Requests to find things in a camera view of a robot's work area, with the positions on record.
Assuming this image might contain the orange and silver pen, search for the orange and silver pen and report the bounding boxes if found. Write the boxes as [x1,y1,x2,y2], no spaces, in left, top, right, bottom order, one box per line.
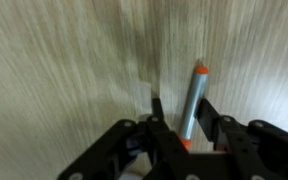
[177,65,210,152]

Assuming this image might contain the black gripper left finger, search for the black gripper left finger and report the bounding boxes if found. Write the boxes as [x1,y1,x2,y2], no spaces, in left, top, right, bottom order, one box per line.
[56,97,191,180]

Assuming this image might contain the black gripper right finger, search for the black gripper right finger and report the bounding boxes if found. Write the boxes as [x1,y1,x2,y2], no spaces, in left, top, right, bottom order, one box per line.
[195,97,288,180]

